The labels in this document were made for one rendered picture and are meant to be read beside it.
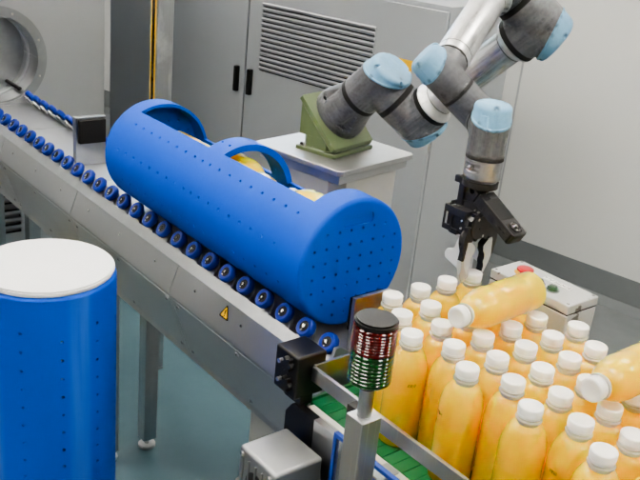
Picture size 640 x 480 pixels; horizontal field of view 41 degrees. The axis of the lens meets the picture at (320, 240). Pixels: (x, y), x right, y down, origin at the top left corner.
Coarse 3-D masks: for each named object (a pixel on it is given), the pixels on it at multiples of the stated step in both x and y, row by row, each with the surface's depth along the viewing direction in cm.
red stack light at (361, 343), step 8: (352, 328) 120; (360, 328) 118; (352, 336) 120; (360, 336) 118; (368, 336) 117; (376, 336) 117; (384, 336) 117; (392, 336) 118; (352, 344) 120; (360, 344) 118; (368, 344) 117; (376, 344) 117; (384, 344) 118; (392, 344) 118; (360, 352) 119; (368, 352) 118; (376, 352) 118; (384, 352) 118; (392, 352) 119
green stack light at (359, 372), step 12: (360, 360) 119; (372, 360) 118; (384, 360) 119; (348, 372) 122; (360, 372) 120; (372, 372) 119; (384, 372) 119; (360, 384) 120; (372, 384) 120; (384, 384) 120
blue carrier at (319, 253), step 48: (144, 144) 217; (192, 144) 206; (240, 144) 202; (144, 192) 218; (192, 192) 198; (240, 192) 187; (288, 192) 179; (336, 192) 176; (240, 240) 185; (288, 240) 173; (336, 240) 173; (384, 240) 182; (288, 288) 175; (336, 288) 178; (384, 288) 187
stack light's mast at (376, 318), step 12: (360, 312) 120; (372, 312) 120; (384, 312) 121; (360, 324) 118; (372, 324) 117; (384, 324) 118; (396, 324) 119; (360, 396) 123; (372, 396) 123; (360, 408) 124
